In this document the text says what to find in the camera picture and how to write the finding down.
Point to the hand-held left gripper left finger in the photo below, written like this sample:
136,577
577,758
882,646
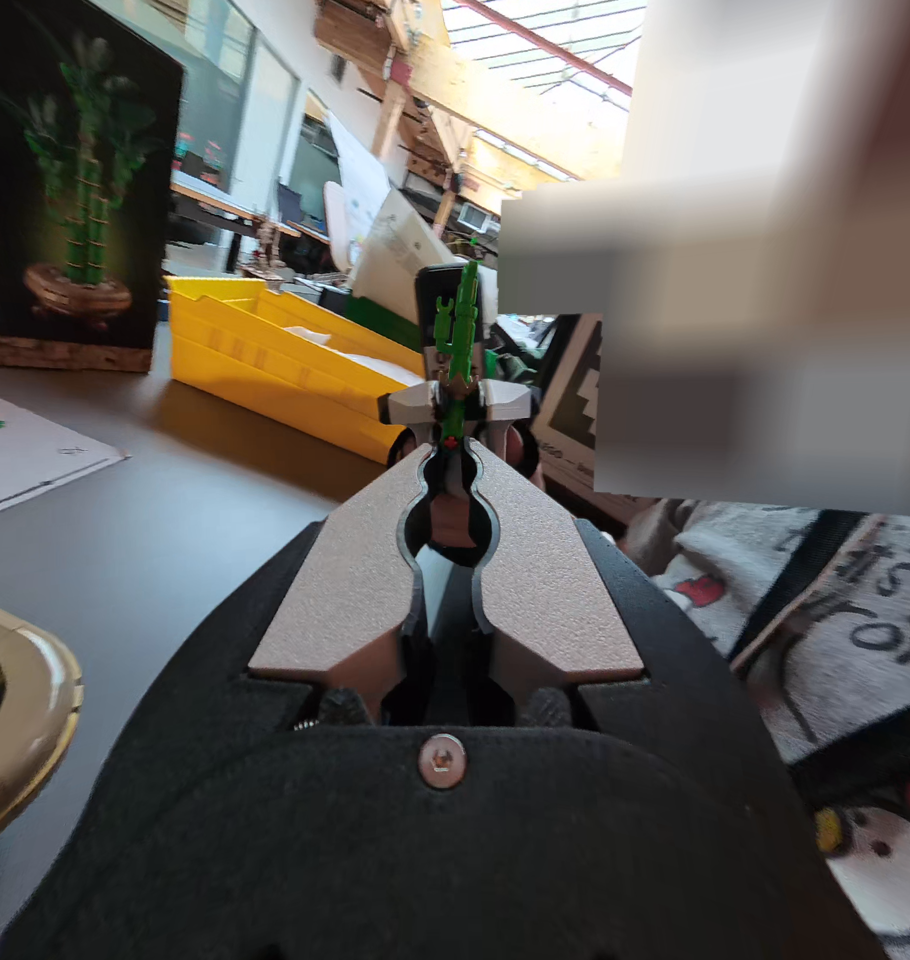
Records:
335,600

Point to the black lego set box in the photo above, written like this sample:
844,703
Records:
72,187

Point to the wooden book stand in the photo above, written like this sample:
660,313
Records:
357,187

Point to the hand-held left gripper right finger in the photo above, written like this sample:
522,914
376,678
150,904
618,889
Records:
560,600

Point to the open lego instruction booklet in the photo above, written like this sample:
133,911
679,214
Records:
27,465

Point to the large folded paper sheet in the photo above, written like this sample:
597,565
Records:
402,240

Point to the lego bamboo model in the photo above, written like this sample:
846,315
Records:
42,675

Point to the small green lego bamboo branch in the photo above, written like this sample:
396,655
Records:
462,330

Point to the white paper bag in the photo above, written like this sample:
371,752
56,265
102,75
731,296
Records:
380,366

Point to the wooden model tower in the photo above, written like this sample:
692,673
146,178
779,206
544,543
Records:
263,255

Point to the person's right hand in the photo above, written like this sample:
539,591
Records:
451,521

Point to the nested yellow plastic bins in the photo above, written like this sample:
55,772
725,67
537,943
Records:
259,360

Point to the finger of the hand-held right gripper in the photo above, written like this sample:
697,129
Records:
507,401
410,405

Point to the green cardboard box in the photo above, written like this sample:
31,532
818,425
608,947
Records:
380,322

